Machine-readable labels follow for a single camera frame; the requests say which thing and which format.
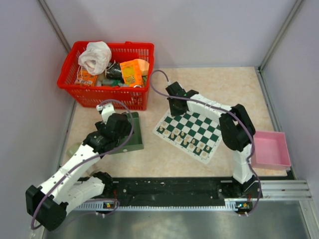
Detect red plastic shopping basket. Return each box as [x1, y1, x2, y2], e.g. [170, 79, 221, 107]
[57, 41, 155, 111]

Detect pink plastic tray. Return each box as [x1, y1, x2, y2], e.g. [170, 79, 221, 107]
[251, 131, 291, 170]

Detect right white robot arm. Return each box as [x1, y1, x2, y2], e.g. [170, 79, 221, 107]
[166, 82, 257, 197]

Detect black wrapped bundle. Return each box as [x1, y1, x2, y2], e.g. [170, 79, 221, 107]
[105, 61, 123, 80]

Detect white crumpled plastic bag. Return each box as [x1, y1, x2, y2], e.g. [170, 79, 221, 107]
[78, 41, 112, 75]

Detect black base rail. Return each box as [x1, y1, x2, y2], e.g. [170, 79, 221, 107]
[84, 176, 265, 207]

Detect green white chess mat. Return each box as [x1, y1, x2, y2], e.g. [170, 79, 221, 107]
[153, 111, 222, 164]

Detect orange yellow snack package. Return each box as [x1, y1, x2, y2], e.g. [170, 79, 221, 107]
[120, 59, 144, 88]

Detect peach sponge block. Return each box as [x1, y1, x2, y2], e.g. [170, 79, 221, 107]
[137, 59, 150, 76]

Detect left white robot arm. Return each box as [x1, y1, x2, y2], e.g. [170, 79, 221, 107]
[25, 99, 134, 231]

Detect dark green plastic tray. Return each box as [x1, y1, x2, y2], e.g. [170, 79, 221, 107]
[112, 112, 144, 154]

